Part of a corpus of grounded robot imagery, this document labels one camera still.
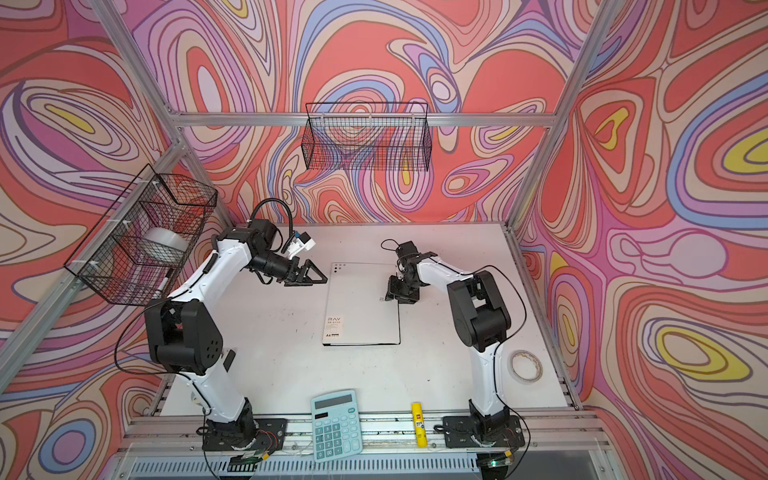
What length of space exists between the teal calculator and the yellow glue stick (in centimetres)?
15

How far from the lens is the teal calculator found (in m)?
0.72

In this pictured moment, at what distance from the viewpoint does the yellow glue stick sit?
73cm
